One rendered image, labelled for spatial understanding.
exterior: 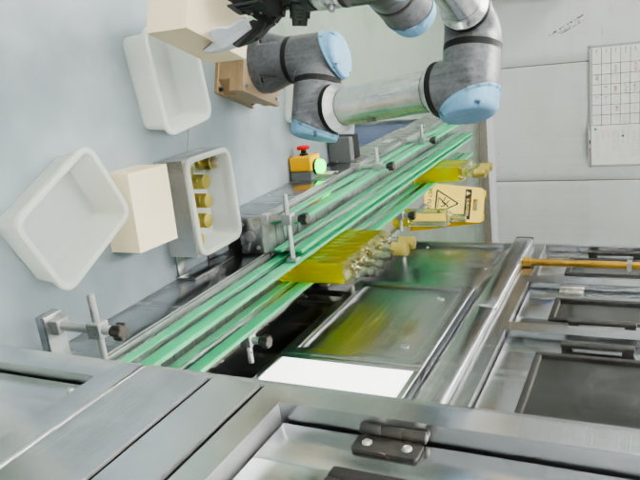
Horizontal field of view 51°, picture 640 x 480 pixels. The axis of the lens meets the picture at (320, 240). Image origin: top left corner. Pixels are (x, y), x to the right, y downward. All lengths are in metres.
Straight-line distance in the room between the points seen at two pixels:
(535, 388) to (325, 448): 0.89
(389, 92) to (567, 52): 5.97
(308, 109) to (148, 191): 0.44
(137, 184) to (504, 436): 0.98
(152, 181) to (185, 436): 0.86
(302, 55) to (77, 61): 0.54
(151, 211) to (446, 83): 0.64
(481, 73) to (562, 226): 6.38
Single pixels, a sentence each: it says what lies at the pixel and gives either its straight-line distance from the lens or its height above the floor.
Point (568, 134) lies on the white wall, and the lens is 7.48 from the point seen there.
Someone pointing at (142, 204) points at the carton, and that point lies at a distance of 1.40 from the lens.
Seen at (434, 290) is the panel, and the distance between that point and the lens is 1.85.
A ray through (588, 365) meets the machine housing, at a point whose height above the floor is 1.62.
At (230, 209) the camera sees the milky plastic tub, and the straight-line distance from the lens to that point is 1.65.
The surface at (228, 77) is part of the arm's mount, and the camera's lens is 1.74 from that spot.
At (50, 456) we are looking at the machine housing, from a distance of 0.67.
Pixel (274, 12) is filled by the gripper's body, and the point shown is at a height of 1.24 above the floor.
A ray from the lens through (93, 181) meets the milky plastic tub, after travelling 1.35.
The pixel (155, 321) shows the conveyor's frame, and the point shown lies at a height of 0.87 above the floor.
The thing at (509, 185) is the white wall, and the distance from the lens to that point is 7.67.
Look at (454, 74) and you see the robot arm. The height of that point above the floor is 1.39.
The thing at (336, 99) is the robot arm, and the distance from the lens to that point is 1.58.
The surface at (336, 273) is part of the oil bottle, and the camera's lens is 1.66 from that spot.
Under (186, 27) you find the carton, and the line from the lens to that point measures 1.06.
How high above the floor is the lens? 1.75
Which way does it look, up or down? 26 degrees down
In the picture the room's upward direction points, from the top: 91 degrees clockwise
